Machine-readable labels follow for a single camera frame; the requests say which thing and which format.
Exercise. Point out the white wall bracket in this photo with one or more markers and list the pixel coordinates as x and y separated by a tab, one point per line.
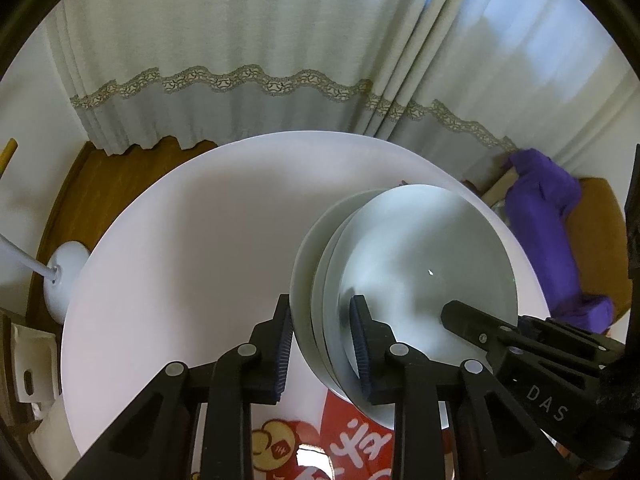
34	364

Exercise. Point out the white sheer curtain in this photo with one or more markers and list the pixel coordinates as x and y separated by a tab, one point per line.
462	83

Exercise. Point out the white grey-band bowl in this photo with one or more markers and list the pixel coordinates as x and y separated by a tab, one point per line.
409	252

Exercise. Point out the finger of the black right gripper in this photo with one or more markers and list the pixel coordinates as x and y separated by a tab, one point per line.
480	327

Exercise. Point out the wooden white drying rack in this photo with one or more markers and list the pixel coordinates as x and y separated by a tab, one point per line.
6	155

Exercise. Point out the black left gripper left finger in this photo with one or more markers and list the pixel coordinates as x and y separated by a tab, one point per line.
223	393

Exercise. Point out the brown armchair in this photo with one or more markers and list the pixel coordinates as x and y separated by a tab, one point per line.
596	230

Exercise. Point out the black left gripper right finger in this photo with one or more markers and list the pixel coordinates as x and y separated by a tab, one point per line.
394	373

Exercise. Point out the purple blanket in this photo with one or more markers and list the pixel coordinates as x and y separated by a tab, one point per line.
537	205

